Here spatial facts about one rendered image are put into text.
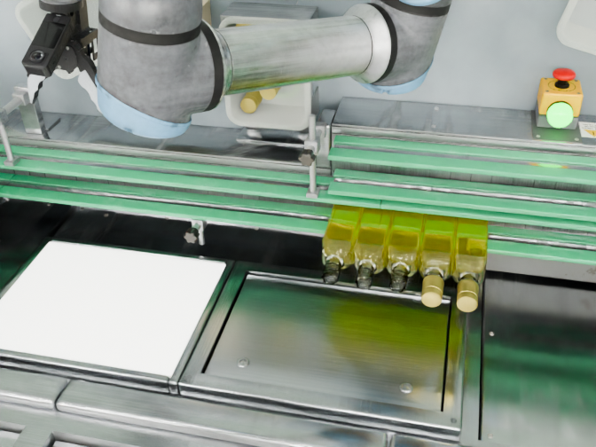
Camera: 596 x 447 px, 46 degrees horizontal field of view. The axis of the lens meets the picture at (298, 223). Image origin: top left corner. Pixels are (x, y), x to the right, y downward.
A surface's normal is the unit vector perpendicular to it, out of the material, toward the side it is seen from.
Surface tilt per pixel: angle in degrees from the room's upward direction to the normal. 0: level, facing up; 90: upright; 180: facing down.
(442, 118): 90
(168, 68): 43
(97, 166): 90
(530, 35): 0
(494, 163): 90
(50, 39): 64
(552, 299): 89
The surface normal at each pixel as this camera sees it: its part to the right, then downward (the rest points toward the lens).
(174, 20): 0.55, 0.52
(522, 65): -0.22, 0.58
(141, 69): 0.00, 0.62
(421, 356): -0.03, -0.81
